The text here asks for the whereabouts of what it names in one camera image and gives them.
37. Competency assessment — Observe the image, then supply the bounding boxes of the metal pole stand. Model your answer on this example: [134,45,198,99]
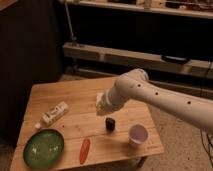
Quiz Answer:
[64,0,77,45]

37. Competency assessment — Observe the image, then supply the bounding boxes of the white paper cup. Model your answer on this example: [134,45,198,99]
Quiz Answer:
[128,124,148,148]

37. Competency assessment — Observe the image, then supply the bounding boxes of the orange carrot toy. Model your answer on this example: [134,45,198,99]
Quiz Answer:
[79,138,90,164]

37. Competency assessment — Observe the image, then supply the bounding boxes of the white rectangular box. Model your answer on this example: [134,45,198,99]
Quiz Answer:
[96,92,104,104]

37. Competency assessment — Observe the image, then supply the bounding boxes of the black handle on shelf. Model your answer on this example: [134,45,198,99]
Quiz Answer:
[161,55,190,65]

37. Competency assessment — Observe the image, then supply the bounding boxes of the green glass plate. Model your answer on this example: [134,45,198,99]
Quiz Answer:
[23,129,64,169]

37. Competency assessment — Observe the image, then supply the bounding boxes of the wooden table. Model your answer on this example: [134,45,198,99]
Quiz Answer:
[10,78,164,171]

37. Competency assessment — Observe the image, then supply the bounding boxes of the white tube bottle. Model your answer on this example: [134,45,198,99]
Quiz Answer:
[35,102,69,130]

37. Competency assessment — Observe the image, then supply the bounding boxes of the black eraser block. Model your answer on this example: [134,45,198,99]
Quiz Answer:
[105,117,115,131]

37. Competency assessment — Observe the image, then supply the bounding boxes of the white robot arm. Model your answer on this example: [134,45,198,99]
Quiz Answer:
[96,69,213,134]

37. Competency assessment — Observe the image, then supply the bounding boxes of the wooden shelf bench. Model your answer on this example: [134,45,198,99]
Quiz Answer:
[63,42,213,79]

